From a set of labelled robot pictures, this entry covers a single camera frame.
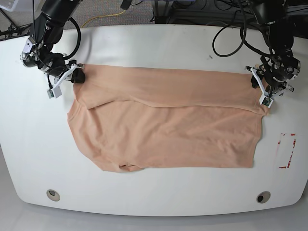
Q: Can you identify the clear plastic storage box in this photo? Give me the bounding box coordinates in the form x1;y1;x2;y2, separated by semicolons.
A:
0;0;32;12

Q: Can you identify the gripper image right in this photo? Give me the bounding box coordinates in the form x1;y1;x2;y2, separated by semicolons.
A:
245;64;294;96

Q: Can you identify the peach T-shirt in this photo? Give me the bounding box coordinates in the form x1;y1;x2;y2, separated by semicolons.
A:
67;64;269;172

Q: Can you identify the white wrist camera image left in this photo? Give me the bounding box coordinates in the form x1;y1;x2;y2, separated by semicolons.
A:
46;64;78;99

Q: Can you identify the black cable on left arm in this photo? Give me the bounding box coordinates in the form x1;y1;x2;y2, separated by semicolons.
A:
211;0;248;58

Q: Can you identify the black equipment base on floor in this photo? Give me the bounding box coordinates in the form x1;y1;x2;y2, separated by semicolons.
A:
151;0;217;25

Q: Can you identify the red tape rectangle marking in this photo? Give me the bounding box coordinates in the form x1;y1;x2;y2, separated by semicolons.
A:
276;133;296;169

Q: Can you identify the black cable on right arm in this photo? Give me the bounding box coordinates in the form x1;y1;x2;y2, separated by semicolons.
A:
61;18;82;61

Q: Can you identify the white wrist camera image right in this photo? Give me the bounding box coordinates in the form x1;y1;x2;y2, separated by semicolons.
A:
250;67;273;108

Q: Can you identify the right table cable grommet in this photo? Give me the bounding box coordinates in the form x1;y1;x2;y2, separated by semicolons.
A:
256;191;271;204

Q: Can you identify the table cable grommet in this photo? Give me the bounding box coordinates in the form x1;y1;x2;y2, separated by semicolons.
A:
46;189;61;202
256;191;271;204

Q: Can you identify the black robot arm image left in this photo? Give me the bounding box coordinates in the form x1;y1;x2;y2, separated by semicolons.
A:
21;0;86;84

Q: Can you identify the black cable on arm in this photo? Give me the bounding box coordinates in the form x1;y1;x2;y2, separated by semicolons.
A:
61;18;82;61
211;0;248;58

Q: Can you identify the left table cable grommet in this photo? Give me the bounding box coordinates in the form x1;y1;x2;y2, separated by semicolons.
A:
46;189;61;202

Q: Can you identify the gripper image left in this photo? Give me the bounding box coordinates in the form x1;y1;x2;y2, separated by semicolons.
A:
45;60;86;84

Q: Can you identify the black tripod stand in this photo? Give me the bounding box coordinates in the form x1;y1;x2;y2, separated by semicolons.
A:
0;23;31;40

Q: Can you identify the yellow cable on floor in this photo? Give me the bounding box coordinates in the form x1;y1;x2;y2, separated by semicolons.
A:
81;9;126;28

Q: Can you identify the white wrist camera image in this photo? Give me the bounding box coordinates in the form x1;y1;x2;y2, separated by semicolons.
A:
46;64;78;99
250;67;273;108

